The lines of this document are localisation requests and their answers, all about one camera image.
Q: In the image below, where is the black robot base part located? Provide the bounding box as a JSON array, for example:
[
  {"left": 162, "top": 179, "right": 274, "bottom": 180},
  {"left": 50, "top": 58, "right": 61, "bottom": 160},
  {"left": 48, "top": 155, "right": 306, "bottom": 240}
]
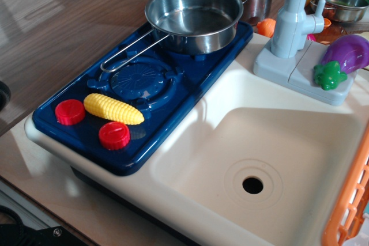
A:
[{"left": 1, "top": 206, "right": 80, "bottom": 245}]

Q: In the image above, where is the blue toy stove top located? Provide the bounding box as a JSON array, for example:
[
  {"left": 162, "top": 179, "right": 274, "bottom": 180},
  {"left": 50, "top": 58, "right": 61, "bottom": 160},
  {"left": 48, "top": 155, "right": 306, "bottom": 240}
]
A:
[{"left": 32, "top": 22, "right": 253, "bottom": 176}]

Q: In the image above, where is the red stove knob left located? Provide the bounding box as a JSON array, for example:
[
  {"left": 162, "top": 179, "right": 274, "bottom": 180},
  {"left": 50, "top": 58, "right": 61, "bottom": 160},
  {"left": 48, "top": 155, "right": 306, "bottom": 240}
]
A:
[{"left": 55, "top": 99, "right": 85, "bottom": 126}]

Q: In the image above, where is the red stove knob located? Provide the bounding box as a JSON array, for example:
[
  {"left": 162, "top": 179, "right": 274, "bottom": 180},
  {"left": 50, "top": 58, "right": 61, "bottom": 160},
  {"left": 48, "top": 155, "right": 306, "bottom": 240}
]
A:
[
  {"left": 55, "top": 99, "right": 85, "bottom": 126},
  {"left": 98, "top": 122, "right": 131, "bottom": 150}
]

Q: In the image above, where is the red stove knob right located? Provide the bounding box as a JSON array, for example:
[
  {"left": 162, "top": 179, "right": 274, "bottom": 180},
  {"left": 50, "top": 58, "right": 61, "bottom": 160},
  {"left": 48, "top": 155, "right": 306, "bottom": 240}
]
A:
[{"left": 98, "top": 122, "right": 131, "bottom": 150}]

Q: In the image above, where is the cream toy sink unit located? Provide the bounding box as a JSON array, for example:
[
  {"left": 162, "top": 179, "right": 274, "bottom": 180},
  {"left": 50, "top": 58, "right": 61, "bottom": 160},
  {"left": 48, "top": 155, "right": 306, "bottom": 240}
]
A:
[{"left": 25, "top": 35, "right": 368, "bottom": 245}]

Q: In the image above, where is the orange toy carrot piece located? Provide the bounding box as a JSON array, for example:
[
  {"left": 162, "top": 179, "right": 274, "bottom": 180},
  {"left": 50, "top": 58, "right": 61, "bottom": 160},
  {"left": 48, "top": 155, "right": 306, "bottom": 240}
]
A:
[{"left": 257, "top": 18, "right": 276, "bottom": 38}]

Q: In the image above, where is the grey toy faucet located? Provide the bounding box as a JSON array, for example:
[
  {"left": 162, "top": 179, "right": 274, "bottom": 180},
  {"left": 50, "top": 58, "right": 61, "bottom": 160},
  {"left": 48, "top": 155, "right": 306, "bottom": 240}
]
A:
[{"left": 253, "top": 0, "right": 356, "bottom": 105}]

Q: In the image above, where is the steel bowl pot right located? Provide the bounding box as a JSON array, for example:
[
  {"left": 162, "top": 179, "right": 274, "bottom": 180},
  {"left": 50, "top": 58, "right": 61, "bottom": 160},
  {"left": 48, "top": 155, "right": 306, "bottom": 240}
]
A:
[{"left": 309, "top": 0, "right": 368, "bottom": 22}]

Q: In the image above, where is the yellow toy corn cob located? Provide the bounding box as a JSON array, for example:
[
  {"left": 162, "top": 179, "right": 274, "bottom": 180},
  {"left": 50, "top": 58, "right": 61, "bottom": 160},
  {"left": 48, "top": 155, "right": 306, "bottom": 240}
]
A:
[{"left": 83, "top": 93, "right": 145, "bottom": 125}]

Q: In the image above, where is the purple toy eggplant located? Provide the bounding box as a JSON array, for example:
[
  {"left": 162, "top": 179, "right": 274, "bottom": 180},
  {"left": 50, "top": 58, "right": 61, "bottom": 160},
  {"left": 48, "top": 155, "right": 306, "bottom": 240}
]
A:
[{"left": 313, "top": 34, "right": 368, "bottom": 90}]

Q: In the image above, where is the orange dish rack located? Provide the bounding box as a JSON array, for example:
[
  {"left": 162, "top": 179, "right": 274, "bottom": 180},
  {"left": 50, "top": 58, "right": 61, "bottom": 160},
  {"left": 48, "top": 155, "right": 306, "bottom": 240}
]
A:
[{"left": 321, "top": 130, "right": 368, "bottom": 245}]

